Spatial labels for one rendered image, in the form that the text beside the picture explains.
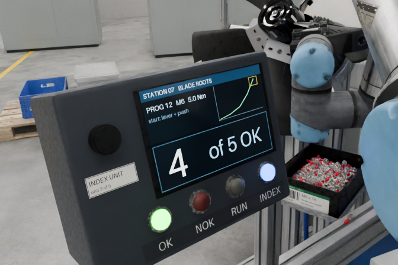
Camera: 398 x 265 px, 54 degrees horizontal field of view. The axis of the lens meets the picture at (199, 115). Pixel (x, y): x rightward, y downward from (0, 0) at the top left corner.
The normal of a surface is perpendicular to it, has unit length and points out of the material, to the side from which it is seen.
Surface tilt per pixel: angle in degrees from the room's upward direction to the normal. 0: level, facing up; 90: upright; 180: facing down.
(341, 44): 89
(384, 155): 94
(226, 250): 0
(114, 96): 75
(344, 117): 90
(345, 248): 90
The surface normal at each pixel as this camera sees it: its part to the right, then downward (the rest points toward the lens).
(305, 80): -0.30, 0.33
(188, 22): 0.16, 0.34
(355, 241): 0.59, 0.26
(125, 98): 0.55, 0.01
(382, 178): -0.99, 0.15
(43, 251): -0.04, -0.94
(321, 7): -0.65, -0.42
